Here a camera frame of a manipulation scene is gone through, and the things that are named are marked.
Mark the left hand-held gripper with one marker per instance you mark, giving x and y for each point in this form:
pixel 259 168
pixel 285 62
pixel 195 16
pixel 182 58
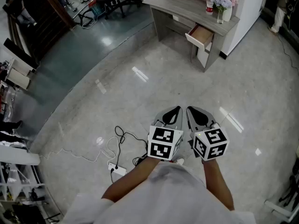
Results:
pixel 161 143

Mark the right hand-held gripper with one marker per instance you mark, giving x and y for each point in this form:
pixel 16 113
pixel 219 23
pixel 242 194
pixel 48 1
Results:
pixel 210 143

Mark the white wooden desk drawer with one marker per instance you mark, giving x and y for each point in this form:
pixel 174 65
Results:
pixel 201 35

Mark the person's right forearm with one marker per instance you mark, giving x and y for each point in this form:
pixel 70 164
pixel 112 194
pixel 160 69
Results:
pixel 218 185

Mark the person's left forearm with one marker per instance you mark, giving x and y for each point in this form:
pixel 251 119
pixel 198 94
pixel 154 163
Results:
pixel 130 183

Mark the white desk cabinet door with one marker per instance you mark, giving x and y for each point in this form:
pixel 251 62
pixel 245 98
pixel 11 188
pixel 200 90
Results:
pixel 203 55

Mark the grey wooden desk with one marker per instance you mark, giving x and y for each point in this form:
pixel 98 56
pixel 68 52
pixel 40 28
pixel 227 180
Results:
pixel 182 6

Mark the person's white shoe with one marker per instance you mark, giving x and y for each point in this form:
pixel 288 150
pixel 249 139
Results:
pixel 179 160

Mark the white power strip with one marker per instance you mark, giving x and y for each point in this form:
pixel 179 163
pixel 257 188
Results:
pixel 118 169

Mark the person's white shirt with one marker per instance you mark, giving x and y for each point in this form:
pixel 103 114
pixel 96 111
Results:
pixel 163 199

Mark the clear glass vase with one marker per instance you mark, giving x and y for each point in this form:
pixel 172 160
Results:
pixel 220 17

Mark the white vase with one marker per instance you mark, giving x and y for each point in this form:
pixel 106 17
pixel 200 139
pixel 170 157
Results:
pixel 227 14

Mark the clear bottle with red label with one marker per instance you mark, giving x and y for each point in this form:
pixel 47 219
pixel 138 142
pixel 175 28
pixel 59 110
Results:
pixel 209 4

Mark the black tripod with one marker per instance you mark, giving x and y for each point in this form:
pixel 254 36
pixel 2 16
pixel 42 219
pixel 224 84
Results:
pixel 290 192

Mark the pastel flower bouquet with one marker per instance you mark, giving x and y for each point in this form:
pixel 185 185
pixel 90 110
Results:
pixel 224 0

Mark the black office chair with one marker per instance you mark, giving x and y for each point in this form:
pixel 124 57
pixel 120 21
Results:
pixel 116 1

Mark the white low cabinet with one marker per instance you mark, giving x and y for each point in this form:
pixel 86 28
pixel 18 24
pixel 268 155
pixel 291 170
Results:
pixel 18 74

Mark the dark wooden partition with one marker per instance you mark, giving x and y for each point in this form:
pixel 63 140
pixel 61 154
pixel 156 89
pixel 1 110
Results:
pixel 46 20

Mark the white shelf rack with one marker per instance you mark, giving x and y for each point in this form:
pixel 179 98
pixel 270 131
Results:
pixel 16 176

